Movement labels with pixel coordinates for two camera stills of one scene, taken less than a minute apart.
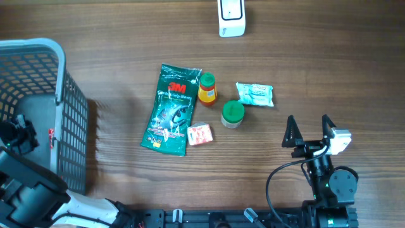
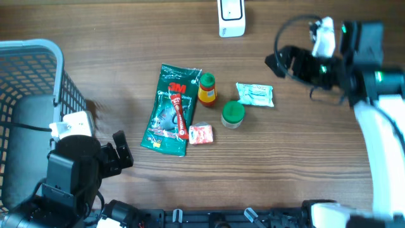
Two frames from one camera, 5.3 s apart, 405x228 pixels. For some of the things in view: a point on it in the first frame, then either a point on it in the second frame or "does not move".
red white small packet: (199, 132) does not move
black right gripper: (305, 147) to (304, 60)
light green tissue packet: (255, 94) does not move
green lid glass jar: (233, 113) does not move
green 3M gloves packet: (173, 109) does not move
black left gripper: (29, 142) to (114, 165)
